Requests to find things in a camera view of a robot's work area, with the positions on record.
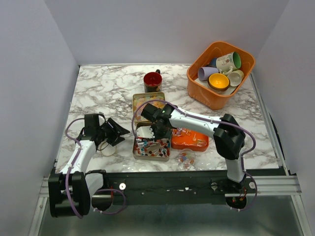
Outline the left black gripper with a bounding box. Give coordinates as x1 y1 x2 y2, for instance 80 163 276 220
97 117 130 146

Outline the gold tin of lollipops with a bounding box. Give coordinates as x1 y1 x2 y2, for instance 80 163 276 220
132 122 172 162

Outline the clear glass jar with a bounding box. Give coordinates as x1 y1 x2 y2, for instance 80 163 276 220
177 148 196 170

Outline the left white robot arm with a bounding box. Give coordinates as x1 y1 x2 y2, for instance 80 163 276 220
48 114 130 219

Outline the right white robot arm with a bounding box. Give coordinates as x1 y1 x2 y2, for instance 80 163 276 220
141 103 245 193

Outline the orange tray of candies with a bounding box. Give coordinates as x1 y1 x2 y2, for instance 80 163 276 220
171 128 209 152

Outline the gold tin of jelly candies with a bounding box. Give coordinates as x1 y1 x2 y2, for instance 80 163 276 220
132 92 165 123

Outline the red and black mug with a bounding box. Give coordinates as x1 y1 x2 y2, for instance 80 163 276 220
143 69 162 93

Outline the orange plastic bin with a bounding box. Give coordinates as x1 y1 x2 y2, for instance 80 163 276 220
187 41 255 110

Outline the lavender cup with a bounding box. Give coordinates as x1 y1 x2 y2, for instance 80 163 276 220
197 66 219 81

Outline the yellow and brown bowl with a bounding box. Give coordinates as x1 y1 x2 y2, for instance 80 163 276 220
207 73 230 91

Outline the blue cup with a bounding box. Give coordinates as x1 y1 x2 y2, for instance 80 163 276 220
209 58 217 68

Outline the cream cup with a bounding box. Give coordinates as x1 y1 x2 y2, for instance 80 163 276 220
227 70 244 87

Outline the floral white mug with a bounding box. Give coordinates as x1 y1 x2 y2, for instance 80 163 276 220
216 52 242 75

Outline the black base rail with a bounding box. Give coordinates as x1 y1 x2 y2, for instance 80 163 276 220
49 169 256 206

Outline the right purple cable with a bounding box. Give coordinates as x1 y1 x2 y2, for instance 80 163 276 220
131 99 256 212

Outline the aluminium frame rail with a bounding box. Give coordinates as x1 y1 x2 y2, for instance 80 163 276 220
29 176 312 236

